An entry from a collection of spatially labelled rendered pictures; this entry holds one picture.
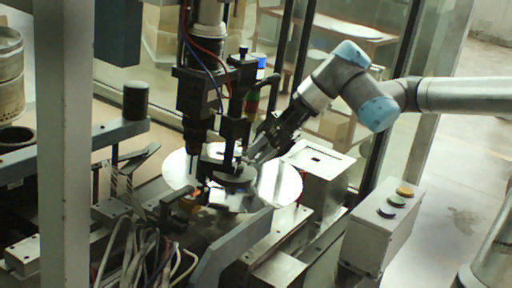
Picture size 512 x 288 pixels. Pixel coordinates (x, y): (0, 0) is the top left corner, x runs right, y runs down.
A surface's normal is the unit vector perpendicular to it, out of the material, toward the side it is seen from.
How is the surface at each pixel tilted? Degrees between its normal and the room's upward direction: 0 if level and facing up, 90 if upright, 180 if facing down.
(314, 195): 90
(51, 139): 90
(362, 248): 90
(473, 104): 109
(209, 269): 90
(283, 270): 0
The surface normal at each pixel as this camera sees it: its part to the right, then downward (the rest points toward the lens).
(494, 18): -0.55, 0.27
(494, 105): -0.68, 0.47
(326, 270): 0.15, -0.89
